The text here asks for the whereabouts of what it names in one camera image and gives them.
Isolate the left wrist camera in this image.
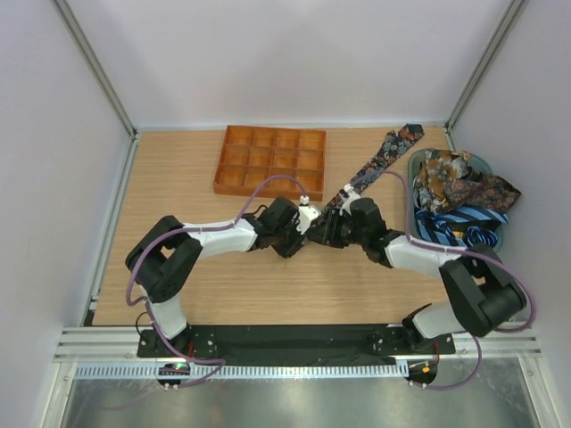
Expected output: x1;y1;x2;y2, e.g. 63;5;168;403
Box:
296;205;321;235

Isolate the teal plastic basket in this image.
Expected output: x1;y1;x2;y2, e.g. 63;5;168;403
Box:
408;149;509;251

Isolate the mustard floral tie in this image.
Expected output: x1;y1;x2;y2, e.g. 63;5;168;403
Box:
413;149;471;213

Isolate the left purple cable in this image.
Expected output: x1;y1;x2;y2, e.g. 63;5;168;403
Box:
126;175;227;388

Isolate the blue striped tie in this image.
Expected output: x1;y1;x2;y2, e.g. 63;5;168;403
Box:
414;206;509;247

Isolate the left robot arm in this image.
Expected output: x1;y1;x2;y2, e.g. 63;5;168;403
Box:
126;196;320;357

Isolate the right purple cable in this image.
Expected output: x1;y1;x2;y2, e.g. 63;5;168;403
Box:
343;170;536;391

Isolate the navy floral tie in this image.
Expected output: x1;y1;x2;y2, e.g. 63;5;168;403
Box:
322;124;425;214

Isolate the white slotted cable duct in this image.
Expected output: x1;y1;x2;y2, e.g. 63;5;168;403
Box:
74;360;409;381

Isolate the purple cable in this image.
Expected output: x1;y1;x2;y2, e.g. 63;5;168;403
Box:
126;175;227;388
343;170;536;391

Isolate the dark brown paisley tie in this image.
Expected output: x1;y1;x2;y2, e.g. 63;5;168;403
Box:
441;172;521;214

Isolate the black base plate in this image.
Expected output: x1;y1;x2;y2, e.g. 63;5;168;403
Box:
137;324;456;384

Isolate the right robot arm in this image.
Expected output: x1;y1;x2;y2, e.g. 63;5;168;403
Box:
309;198;527;353

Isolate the orange compartment tray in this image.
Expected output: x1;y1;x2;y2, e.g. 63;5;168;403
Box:
213;125;327;202

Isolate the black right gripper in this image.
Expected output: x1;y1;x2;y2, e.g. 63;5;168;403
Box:
309;207;368;249

